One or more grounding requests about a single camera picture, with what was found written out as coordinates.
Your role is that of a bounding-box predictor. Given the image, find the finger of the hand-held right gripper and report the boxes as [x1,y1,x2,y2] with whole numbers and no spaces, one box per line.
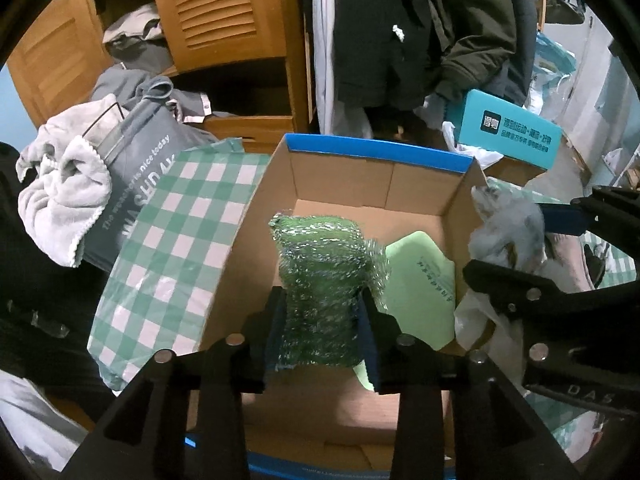
[462,259,640,366]
[537,185,640,236]

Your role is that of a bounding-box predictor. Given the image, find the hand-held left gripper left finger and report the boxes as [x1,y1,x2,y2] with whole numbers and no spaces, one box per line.
[60,285,288,480]

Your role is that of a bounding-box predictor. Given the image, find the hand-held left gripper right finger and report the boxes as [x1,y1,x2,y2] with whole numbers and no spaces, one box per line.
[357,292,571,480]

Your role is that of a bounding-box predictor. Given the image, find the white cloth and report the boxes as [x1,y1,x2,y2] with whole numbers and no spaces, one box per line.
[467,184,548,273]
[0,370,96,471]

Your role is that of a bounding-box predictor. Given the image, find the green bubble wrap pouch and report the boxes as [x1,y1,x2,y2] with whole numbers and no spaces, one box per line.
[267,212,391,373]

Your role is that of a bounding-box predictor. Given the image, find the light green foam pouch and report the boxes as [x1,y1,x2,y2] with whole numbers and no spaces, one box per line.
[352,230,458,393]

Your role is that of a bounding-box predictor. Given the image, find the blue cardboard box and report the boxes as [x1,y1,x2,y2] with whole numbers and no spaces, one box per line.
[185,132,488,480]

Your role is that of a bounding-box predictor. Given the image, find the brown cardboard box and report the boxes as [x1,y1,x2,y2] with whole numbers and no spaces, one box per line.
[487,160,546,188]

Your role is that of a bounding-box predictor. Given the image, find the teal shoebox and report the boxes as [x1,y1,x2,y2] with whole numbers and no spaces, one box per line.
[457,89,563,171]

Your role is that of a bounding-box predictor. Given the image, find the white plastic shopping bag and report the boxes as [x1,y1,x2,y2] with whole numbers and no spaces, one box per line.
[441,120,506,166]

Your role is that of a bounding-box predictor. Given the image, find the green checkered tablecloth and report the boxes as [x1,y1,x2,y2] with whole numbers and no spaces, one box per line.
[87,137,640,466]

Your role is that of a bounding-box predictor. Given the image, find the blue clear plastic bag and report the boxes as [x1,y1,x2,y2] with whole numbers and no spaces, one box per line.
[530,30,581,116]

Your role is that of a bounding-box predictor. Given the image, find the navy hanging coat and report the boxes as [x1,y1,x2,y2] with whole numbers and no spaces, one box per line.
[500,0,543,106]

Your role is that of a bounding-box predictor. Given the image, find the olive hanging jacket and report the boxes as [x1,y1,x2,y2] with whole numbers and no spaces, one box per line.
[425,0,518,101]

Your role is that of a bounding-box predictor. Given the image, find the grey tote bag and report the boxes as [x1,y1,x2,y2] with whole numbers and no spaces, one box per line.
[80,102,221,271]

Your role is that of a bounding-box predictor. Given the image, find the black jacket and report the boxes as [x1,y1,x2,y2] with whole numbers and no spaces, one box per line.
[0,140,116,401]

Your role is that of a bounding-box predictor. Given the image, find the black hanging coat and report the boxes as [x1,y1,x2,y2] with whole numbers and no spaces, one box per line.
[332,0,451,111]

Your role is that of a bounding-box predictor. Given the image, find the white towel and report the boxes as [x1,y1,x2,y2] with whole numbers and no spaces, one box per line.
[16,100,126,268]

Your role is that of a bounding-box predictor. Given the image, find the grey hoodie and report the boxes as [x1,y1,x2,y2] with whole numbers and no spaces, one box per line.
[90,67,216,136]

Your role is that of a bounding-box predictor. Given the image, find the wooden louvered wardrobe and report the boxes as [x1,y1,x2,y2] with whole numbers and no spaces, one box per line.
[5,0,313,156]

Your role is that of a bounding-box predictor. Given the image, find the grey clothes pile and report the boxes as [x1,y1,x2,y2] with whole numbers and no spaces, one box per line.
[102,2,171,71]

